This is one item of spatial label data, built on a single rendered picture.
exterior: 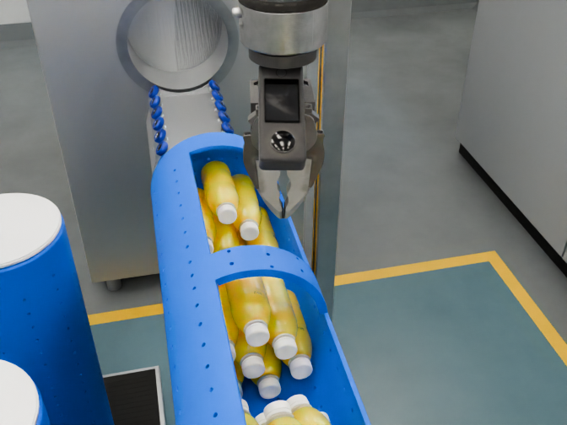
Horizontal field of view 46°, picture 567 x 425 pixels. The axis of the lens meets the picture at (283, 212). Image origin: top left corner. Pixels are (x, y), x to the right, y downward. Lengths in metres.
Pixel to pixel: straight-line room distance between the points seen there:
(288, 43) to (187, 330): 0.55
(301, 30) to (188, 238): 0.62
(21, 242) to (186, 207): 0.44
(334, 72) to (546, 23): 1.55
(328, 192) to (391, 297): 1.12
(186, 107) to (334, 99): 0.71
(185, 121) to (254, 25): 1.51
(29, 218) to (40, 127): 2.66
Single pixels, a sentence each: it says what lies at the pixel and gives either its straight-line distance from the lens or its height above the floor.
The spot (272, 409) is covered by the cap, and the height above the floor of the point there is 1.16.
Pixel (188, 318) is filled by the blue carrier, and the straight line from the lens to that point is 1.07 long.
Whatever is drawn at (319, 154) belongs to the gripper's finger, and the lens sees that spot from 0.74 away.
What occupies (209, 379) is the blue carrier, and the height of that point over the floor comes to 1.21.
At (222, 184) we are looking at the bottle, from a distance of 1.39.
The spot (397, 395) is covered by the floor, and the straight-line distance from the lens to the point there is 2.51.
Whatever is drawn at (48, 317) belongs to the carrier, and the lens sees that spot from 1.63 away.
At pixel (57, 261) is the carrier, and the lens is 1.58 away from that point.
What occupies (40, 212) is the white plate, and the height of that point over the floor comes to 1.04.
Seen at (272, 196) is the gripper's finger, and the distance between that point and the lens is 0.76.
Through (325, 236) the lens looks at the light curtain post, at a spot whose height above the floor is 0.77.
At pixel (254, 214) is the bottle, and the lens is 1.40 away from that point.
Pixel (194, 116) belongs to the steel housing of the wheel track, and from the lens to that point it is 2.18.
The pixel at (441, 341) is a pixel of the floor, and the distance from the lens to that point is 2.71.
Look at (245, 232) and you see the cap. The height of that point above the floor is 1.10.
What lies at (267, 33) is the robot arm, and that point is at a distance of 0.66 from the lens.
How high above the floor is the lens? 1.95
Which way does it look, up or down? 36 degrees down
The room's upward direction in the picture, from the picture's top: straight up
